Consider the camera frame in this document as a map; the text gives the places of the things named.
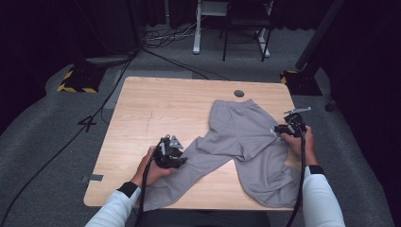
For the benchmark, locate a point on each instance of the person's left hand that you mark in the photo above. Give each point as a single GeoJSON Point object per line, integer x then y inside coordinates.
{"type": "Point", "coordinates": [151, 173]}

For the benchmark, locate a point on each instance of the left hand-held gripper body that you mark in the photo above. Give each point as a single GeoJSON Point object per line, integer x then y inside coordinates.
{"type": "Point", "coordinates": [167, 153]}

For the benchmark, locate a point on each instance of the grey tape strip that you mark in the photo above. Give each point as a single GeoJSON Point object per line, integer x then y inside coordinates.
{"type": "Point", "coordinates": [94, 178]}

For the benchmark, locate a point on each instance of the dark curtain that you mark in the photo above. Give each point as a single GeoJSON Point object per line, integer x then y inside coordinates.
{"type": "Point", "coordinates": [369, 78]}
{"type": "Point", "coordinates": [28, 47]}

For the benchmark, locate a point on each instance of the grey pants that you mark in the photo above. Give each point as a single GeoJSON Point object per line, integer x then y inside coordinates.
{"type": "Point", "coordinates": [246, 138]}

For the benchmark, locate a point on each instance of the black metal chair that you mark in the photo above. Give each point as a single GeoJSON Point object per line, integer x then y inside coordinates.
{"type": "Point", "coordinates": [249, 22]}

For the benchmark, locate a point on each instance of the black caster wheel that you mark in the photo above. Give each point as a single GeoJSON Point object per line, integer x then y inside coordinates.
{"type": "Point", "coordinates": [329, 106]}

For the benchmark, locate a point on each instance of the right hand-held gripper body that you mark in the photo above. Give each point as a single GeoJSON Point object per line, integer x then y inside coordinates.
{"type": "Point", "coordinates": [296, 124]}

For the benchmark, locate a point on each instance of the black yellow-striped stand base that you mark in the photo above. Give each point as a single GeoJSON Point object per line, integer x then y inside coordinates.
{"type": "Point", "coordinates": [301, 83]}
{"type": "Point", "coordinates": [81, 78]}

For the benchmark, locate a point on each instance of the dark slanted metal pole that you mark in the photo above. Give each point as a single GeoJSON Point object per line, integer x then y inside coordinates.
{"type": "Point", "coordinates": [318, 34]}

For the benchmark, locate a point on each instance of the person's right hand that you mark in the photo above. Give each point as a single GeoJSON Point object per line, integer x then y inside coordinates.
{"type": "Point", "coordinates": [304, 148]}

